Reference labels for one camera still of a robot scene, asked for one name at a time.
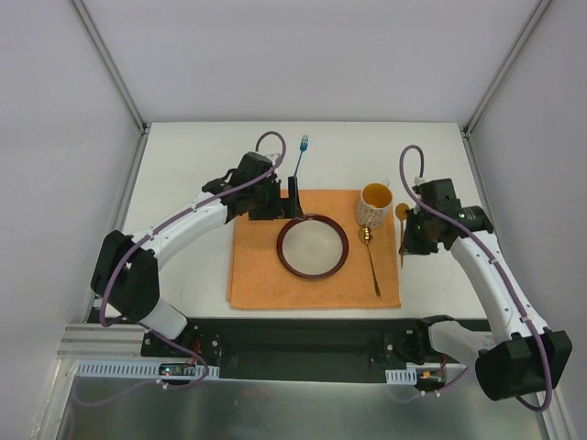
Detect gold spoon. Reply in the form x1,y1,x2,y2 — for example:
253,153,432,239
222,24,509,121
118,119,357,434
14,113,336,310
359,225,382,298
394,203,409,268

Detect red rimmed plate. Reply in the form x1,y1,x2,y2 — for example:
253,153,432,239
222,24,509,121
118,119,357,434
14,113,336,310
276,214,349,281

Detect white floral mug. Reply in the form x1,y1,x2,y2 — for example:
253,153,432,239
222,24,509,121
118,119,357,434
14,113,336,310
355,181,393,229

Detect blue metal fork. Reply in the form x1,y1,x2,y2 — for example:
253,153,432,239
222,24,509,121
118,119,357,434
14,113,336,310
293,135,309,177

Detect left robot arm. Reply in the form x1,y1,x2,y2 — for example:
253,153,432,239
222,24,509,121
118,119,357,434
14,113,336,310
91,151,303,357

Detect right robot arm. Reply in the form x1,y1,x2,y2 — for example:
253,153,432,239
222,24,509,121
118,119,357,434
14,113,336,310
401,178,572,412

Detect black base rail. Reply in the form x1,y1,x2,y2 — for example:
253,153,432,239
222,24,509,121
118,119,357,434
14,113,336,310
139,315,467,384

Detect right white cable duct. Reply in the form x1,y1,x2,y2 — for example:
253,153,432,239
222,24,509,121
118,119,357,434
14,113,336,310
385,368,417,386

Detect white cable duct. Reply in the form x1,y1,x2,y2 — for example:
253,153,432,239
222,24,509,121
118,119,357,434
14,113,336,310
385,368,417,386
77,360,219,380

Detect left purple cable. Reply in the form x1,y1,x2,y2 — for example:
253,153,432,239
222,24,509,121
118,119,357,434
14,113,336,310
72,131,288,407

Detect left aluminium frame post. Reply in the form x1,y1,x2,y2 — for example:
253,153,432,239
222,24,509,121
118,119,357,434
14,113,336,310
69,0,148,135

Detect aluminium frame post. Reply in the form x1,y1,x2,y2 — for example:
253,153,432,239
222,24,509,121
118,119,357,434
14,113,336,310
461,0,554,138
69,0,148,135

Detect aluminium front rail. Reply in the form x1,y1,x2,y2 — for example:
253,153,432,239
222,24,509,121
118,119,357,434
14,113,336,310
57,324,145,359

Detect left white cable duct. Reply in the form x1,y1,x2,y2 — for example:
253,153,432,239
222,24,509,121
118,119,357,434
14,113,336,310
77,360,219,380

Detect right aluminium frame post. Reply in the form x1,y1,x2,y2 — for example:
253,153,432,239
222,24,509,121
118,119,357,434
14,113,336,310
461,0,554,138

